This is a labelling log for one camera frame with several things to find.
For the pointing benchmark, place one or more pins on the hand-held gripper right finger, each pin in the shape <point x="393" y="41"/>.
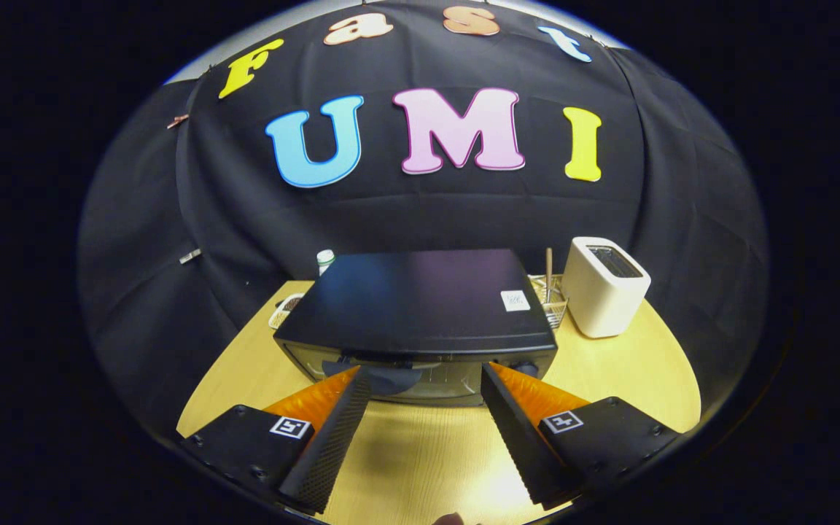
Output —
<point x="515" y="437"/>

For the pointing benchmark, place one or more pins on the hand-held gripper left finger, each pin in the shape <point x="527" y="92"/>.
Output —
<point x="332" y="437"/>

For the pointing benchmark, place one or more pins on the black toaster oven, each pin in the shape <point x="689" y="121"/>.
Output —
<point x="420" y="299"/>

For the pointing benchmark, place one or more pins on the white slot toaster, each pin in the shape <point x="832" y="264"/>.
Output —
<point x="602" y="299"/>

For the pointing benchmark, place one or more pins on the wooden stick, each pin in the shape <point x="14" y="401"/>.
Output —
<point x="548" y="270"/>

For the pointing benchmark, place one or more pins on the white capped bottle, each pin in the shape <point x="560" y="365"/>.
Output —
<point x="325" y="261"/>

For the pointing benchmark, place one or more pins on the small cloth clip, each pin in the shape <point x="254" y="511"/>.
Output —
<point x="189" y="256"/>
<point x="178" y="120"/>

